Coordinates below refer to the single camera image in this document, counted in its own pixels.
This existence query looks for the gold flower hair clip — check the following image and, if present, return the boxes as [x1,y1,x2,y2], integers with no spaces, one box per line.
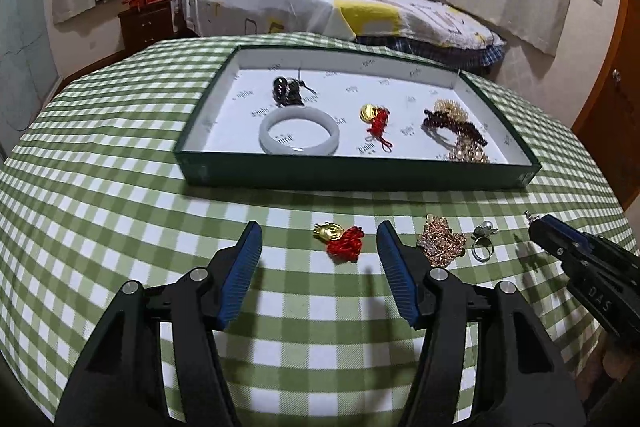
[432,98,468,118]

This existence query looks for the wooden door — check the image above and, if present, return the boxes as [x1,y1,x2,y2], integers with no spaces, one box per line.
[571,0,640,212]

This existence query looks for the brown bead bracelet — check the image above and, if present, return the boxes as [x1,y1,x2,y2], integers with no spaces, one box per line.
[422,107,486,148]

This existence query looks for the dark wooden nightstand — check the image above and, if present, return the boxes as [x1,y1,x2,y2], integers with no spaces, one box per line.
[118,0,176,52]

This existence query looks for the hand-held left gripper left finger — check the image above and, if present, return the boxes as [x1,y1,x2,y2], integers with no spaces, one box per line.
[54,220,263,427]

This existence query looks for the silver pearl ring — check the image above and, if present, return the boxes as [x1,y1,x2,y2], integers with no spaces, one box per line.
[470,222,498,264]

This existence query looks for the green checked tablecloth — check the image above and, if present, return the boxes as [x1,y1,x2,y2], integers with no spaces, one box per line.
[0,32,631,427]

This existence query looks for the patterned white bedspread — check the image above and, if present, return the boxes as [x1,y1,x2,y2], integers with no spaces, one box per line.
[175,0,506,50]

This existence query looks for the pale jade bangle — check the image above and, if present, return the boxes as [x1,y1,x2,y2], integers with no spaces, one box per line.
[259,107,341,155]

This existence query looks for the black bead bracelet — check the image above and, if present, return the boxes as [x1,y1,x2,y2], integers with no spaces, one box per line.
[272,67,318,108]

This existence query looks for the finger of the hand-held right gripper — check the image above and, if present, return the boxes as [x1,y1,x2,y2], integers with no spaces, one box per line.
[542,214,588,248]
[529,219,571,258]

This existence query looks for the green tray with white lining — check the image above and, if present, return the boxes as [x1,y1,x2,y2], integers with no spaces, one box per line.
[173,45,542,188]

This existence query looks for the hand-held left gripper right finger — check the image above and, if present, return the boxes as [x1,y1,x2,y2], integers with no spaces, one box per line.
[376,220,586,427]

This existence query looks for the red knot gold charm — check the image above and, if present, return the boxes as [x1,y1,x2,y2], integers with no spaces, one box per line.
[312,222,366,264]
[360,103,393,154]

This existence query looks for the glass sliding wardrobe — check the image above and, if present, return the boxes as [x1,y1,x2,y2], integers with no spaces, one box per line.
[0,0,63,158]

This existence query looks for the blue plaid bed sheet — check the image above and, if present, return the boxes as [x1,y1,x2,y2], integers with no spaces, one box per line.
[357,34,506,72]

